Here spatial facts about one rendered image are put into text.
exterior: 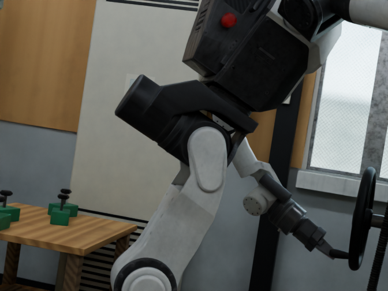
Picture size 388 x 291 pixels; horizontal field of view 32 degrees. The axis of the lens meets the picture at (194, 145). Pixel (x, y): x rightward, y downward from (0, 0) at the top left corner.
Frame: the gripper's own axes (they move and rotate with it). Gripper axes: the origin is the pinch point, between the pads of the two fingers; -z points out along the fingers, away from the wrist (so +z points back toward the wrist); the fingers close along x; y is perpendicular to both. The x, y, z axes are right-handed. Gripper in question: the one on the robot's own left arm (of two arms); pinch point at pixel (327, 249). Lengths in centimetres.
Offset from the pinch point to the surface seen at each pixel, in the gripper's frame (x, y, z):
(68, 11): -102, 28, 171
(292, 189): -115, 35, 32
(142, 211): -99, -20, 72
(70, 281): -40, -58, 58
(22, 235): -38, -58, 81
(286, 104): -96, 59, 57
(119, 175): -95, -15, 90
